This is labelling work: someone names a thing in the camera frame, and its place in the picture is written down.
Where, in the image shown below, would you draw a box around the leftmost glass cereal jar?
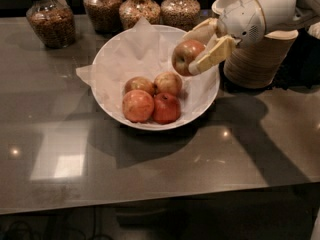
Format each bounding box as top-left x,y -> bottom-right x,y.
26,0 -> 76,48

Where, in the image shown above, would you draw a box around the dark red front apple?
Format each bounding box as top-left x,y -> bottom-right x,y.
152,93 -> 181,124

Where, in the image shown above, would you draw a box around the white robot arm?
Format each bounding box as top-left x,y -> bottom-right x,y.
183,0 -> 320,75

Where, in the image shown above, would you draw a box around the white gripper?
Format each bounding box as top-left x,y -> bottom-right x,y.
182,0 -> 266,75

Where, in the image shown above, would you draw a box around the front stack paper bowls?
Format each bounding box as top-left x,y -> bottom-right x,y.
223,30 -> 298,89

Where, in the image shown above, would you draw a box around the glass cereal jar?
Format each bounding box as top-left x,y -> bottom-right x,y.
26,0 -> 76,48
161,0 -> 201,31
83,0 -> 122,33
119,0 -> 161,30

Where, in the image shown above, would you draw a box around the white bowl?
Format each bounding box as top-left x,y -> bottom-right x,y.
89,24 -> 221,132

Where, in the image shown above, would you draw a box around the white paper liner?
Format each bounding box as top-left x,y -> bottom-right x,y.
75,17 -> 219,128

